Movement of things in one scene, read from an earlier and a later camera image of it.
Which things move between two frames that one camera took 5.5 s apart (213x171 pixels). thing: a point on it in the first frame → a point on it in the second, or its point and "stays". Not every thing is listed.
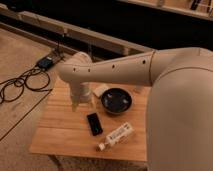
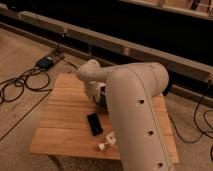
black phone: x=95 y=125 stays
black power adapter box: x=45 y=62 stays
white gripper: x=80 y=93 → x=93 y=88
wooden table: x=114 y=124 stays
